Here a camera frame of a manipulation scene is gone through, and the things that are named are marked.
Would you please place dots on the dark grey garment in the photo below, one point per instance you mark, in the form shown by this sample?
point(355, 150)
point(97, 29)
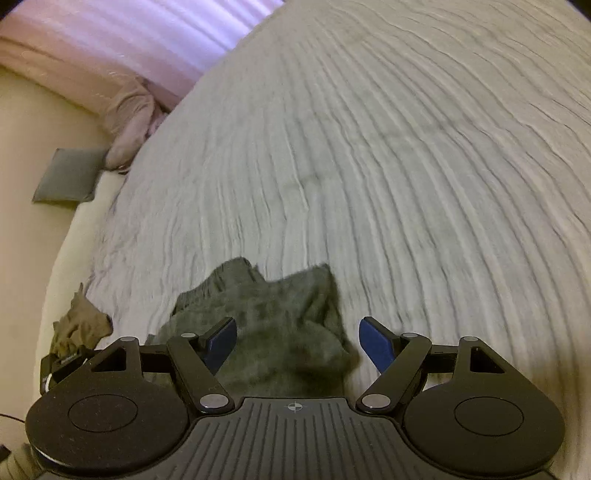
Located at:
point(291, 341)

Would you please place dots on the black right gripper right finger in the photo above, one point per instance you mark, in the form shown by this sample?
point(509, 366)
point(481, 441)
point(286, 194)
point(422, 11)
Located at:
point(379, 343)

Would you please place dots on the olive brown garment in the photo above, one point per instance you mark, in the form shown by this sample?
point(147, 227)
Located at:
point(83, 325)

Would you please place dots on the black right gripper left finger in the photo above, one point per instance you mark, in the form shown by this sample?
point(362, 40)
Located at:
point(217, 343)

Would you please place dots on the pink curtain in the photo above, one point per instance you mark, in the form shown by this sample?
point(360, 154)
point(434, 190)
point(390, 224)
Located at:
point(86, 50)

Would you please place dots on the grey floor cushion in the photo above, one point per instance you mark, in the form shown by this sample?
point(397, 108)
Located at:
point(71, 176)

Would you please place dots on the white striped bedspread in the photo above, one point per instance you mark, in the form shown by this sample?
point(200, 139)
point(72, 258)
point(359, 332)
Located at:
point(435, 154)

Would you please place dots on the pink crumpled cloth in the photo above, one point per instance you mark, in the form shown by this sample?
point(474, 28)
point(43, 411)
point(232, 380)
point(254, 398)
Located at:
point(131, 117)

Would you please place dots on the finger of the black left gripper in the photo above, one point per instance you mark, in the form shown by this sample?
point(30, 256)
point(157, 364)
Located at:
point(54, 369)

